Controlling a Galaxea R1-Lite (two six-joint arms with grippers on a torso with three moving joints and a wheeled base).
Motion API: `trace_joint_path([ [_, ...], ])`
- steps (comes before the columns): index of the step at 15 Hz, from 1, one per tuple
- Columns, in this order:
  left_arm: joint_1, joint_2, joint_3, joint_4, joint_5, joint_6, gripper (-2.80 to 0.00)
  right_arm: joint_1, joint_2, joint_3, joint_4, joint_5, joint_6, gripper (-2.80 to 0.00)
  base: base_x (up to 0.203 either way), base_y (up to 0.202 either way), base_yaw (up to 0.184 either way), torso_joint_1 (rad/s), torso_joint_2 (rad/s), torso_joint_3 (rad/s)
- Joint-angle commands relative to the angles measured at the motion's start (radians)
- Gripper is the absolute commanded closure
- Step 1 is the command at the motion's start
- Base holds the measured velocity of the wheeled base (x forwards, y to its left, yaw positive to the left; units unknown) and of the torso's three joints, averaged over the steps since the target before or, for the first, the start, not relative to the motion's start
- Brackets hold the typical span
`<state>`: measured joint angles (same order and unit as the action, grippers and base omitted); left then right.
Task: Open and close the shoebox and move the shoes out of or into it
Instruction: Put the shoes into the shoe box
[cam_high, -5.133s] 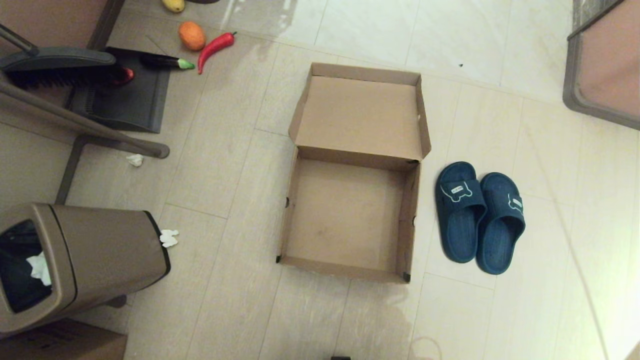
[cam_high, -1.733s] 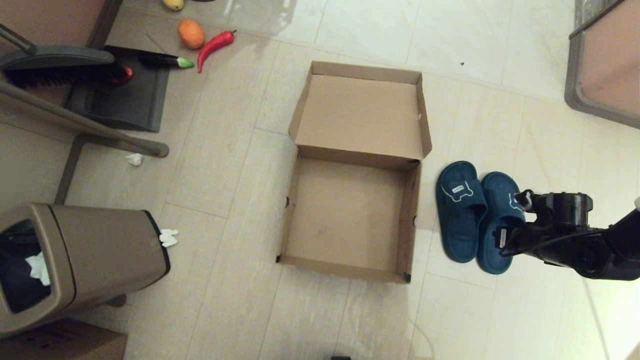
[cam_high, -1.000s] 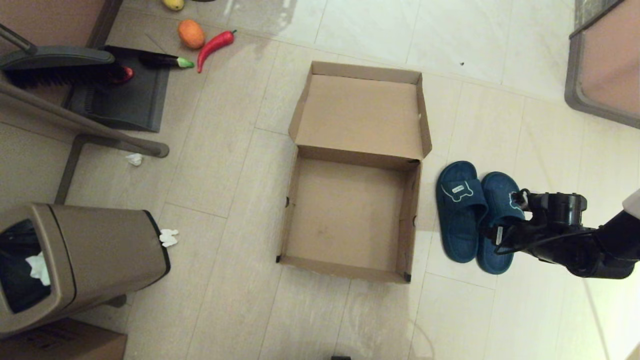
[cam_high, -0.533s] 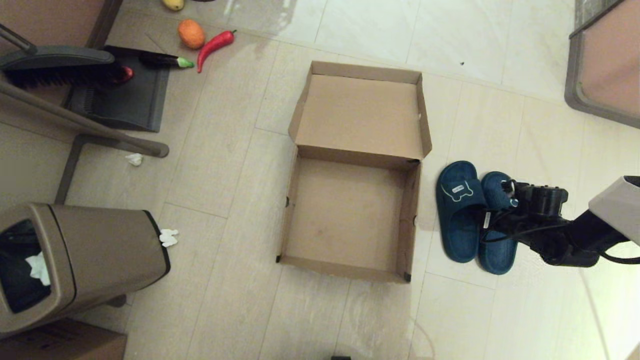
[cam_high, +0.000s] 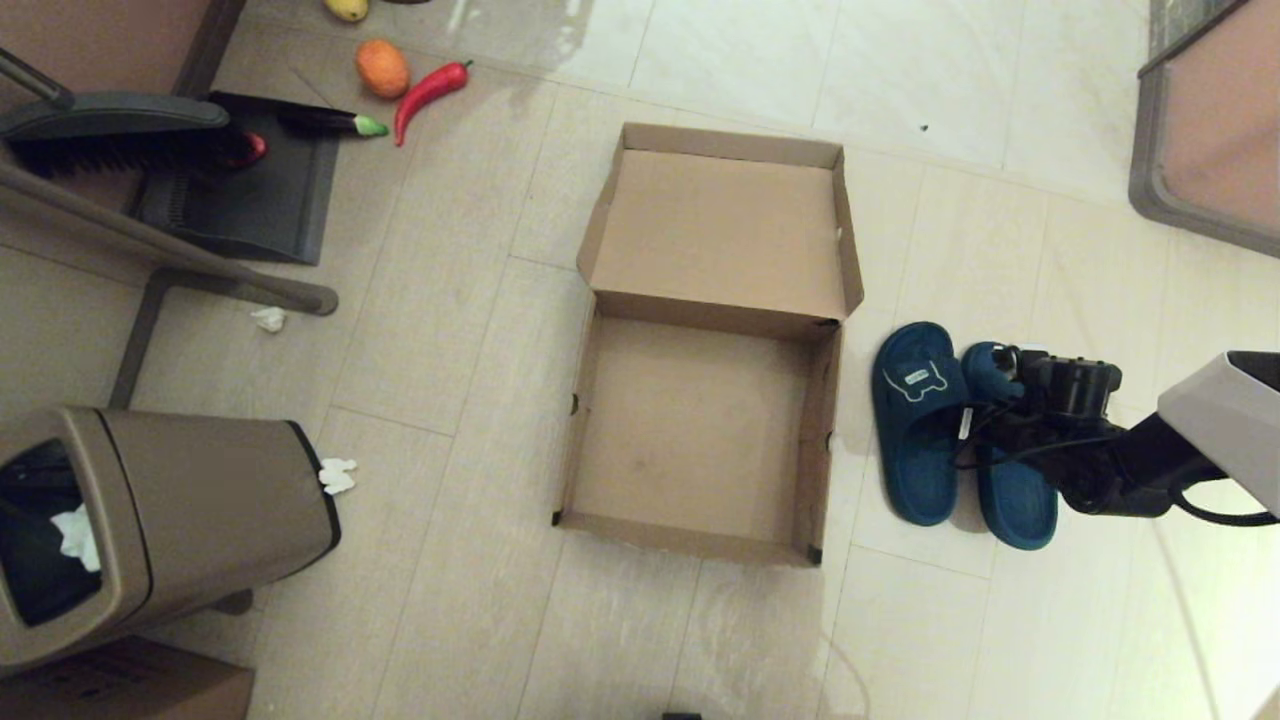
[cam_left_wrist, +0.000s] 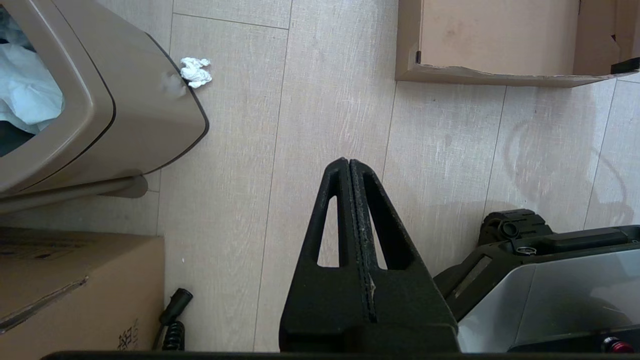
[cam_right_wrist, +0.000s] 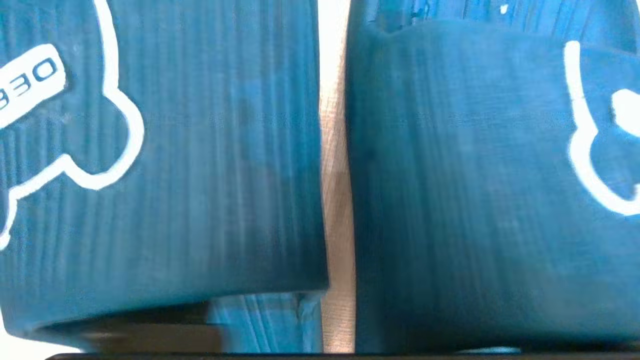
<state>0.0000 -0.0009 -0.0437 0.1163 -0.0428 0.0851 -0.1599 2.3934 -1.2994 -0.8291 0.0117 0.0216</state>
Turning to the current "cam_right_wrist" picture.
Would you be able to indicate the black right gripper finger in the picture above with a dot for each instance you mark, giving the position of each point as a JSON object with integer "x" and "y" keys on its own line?
{"x": 150, "y": 339}

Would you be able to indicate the dark blue bear-print slipper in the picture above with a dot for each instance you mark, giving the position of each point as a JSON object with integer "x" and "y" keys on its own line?
{"x": 200, "y": 150}
{"x": 475, "y": 175}

